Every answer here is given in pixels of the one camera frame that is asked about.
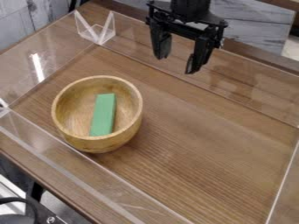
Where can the brown wooden bowl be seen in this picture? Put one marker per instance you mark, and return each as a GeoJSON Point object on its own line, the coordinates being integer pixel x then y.
{"type": "Point", "coordinates": [72, 112]}

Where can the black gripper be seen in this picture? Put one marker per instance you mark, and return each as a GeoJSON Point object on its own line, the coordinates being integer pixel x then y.
{"type": "Point", "coordinates": [190, 19]}

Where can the clear acrylic tray wall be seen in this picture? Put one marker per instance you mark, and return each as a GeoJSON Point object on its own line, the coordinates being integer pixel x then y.
{"type": "Point", "coordinates": [111, 191]}

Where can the green rectangular block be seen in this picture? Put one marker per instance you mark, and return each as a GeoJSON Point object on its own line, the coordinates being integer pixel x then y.
{"type": "Point", "coordinates": [103, 118]}

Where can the clear acrylic corner bracket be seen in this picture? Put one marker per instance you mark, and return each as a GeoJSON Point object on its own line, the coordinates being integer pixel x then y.
{"type": "Point", "coordinates": [99, 34]}

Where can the black table leg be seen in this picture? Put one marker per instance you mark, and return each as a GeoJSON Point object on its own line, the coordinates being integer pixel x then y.
{"type": "Point", "coordinates": [36, 191]}

